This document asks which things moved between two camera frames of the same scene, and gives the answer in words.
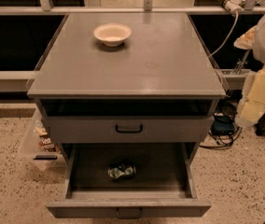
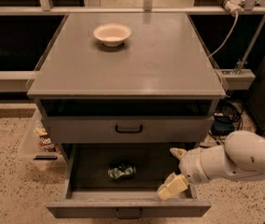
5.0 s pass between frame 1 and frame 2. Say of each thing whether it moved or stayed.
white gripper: moved
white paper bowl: stayed
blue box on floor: stayed
